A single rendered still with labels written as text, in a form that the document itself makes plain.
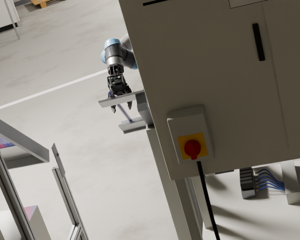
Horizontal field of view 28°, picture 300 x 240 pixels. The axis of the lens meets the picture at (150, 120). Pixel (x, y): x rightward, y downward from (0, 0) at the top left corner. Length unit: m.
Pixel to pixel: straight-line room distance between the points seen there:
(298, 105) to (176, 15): 0.40
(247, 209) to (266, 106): 0.68
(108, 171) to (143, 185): 0.39
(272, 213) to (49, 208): 2.06
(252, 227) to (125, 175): 1.97
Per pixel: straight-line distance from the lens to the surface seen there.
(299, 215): 2.15
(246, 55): 1.57
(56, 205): 3.93
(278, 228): 2.10
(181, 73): 1.59
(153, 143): 2.59
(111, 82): 2.59
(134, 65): 2.77
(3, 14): 9.39
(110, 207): 3.70
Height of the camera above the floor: 1.86
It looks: 23 degrees down
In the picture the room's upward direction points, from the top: 16 degrees counter-clockwise
